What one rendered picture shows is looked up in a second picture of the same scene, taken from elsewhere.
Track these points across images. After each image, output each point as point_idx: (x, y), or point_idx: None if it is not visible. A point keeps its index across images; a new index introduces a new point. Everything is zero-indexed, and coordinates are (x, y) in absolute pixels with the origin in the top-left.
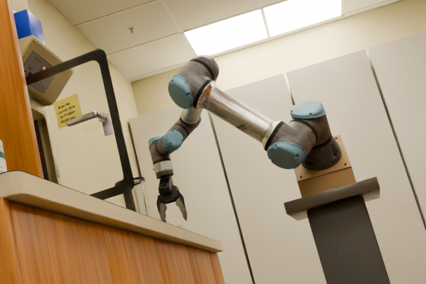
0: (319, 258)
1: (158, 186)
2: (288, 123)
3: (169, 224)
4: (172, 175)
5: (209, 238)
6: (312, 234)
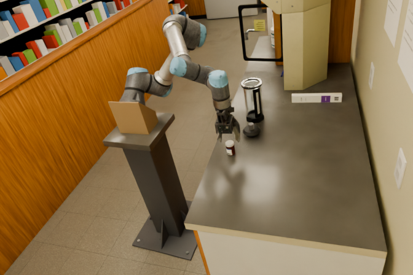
0: (168, 144)
1: (232, 107)
2: (152, 75)
3: (236, 93)
4: (216, 111)
5: (206, 167)
6: (165, 134)
